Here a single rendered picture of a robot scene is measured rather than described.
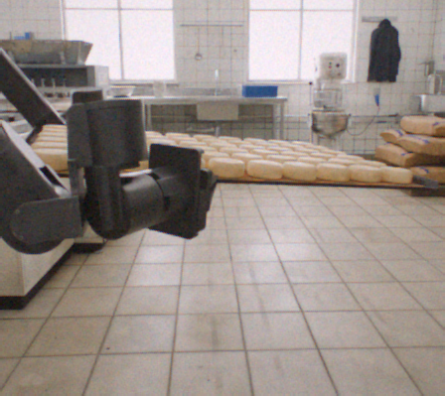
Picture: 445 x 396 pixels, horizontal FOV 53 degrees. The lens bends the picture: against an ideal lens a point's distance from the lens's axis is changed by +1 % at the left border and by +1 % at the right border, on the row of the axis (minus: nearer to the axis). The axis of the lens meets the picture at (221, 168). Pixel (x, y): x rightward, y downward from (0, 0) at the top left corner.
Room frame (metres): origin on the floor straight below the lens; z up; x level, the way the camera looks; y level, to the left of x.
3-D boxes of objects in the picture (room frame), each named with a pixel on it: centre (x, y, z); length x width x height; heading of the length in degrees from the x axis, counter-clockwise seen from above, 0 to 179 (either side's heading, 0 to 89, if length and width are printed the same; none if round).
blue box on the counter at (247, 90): (5.48, -0.46, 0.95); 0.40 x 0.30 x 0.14; 95
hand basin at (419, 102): (5.47, -2.55, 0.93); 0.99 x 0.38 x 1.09; 2
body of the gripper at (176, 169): (0.47, 0.06, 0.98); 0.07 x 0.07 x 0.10; 63
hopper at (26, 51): (2.83, 1.09, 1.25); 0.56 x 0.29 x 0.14; 89
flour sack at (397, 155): (4.64, -1.94, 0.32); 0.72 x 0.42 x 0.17; 7
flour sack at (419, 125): (4.60, -2.18, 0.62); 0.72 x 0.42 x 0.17; 9
